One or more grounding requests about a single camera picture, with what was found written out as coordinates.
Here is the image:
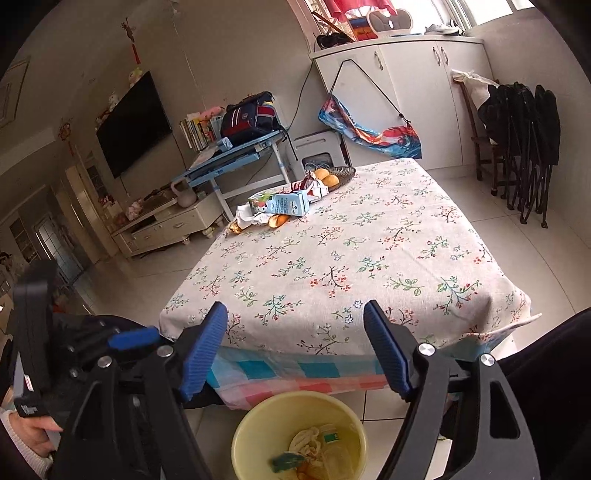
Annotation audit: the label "blue white drink carton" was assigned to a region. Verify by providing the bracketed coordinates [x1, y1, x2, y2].
[270, 191, 310, 217]

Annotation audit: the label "white floor appliance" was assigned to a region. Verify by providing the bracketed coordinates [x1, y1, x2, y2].
[293, 130, 349, 174]

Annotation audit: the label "black folding chairs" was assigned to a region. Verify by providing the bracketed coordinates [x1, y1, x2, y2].
[478, 82, 561, 229]

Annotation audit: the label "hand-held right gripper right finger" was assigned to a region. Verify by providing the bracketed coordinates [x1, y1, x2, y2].
[363, 300, 541, 480]

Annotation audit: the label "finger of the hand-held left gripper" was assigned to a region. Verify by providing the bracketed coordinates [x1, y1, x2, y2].
[54, 315, 163, 366]

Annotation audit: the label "white grey cushion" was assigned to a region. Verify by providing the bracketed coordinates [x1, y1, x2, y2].
[367, 9, 414, 38]

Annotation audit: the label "row of books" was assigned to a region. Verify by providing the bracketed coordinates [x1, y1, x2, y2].
[180, 113, 227, 152]

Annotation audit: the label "pastel checked tablecloth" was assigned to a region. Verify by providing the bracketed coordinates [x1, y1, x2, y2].
[205, 314, 543, 411]

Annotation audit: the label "dark fruit bowl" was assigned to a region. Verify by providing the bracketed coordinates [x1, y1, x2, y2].
[318, 166, 357, 190]

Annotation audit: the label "yellow plastic bucket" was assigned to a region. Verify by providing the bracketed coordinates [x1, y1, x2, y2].
[231, 391, 369, 480]

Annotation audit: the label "colourful drawstring bag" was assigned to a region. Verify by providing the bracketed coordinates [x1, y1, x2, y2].
[318, 58, 423, 160]

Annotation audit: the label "red hanging garment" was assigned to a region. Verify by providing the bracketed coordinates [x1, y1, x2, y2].
[323, 0, 398, 19]

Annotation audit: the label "white tissue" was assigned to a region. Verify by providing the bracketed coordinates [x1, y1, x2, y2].
[288, 427, 324, 457]

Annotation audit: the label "beige kettlebell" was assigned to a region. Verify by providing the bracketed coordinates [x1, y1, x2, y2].
[171, 179, 198, 209]

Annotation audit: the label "person's left forearm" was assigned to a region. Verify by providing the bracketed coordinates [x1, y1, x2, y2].
[0, 406, 54, 480]

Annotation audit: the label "green white drink carton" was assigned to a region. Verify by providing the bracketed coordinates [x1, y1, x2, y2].
[248, 193, 278, 214]

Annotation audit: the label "table with floral cloth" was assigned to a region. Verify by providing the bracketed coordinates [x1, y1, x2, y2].
[158, 157, 532, 370]

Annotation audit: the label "window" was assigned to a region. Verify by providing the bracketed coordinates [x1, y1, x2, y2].
[431, 0, 536, 28]

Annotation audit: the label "person's left hand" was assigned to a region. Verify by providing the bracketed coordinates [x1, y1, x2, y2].
[11, 412, 63, 459]

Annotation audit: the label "white sneakers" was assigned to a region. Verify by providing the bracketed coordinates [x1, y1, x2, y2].
[424, 22, 467, 37]

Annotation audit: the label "person's black trouser leg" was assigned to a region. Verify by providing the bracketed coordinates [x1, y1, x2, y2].
[496, 307, 591, 480]

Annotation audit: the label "wooden chair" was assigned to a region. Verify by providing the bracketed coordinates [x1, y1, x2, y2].
[455, 76, 506, 183]

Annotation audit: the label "black shoes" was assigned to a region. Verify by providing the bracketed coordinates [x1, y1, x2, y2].
[316, 33, 354, 49]

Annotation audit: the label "navy backpack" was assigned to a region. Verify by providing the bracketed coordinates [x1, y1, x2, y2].
[221, 91, 283, 143]

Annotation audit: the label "blue study desk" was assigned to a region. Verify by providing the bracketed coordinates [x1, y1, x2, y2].
[174, 130, 291, 222]

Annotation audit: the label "clear plastic box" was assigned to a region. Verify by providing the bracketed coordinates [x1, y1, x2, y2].
[318, 443, 358, 476]

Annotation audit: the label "red hanging knot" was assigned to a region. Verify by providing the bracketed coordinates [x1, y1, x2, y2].
[121, 18, 141, 68]

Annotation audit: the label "orange blue bag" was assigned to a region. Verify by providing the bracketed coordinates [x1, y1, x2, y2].
[346, 16, 376, 42]

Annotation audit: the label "white storage cabinet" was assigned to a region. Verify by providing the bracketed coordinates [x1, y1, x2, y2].
[309, 34, 495, 171]

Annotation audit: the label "white cloth bag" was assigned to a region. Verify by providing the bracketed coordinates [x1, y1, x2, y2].
[451, 69, 499, 114]

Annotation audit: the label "white television cabinet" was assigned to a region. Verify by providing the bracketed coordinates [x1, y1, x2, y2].
[111, 185, 225, 258]

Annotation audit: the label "black television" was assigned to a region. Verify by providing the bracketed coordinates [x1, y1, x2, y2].
[95, 70, 172, 180]

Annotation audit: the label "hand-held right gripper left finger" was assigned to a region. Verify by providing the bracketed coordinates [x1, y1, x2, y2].
[51, 301, 230, 480]

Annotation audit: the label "white plastic bag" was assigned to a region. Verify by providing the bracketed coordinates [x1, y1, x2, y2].
[236, 205, 265, 230]

